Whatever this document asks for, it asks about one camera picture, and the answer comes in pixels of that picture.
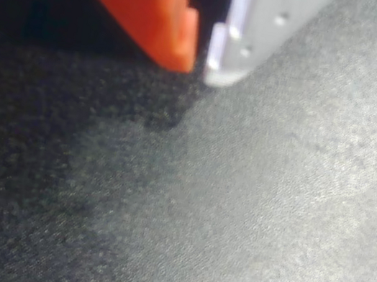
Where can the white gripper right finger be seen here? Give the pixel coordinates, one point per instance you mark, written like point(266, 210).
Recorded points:
point(262, 33)

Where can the black table mat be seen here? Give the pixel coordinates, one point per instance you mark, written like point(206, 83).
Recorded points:
point(234, 211)

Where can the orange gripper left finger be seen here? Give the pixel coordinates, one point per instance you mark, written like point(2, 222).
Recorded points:
point(143, 1)

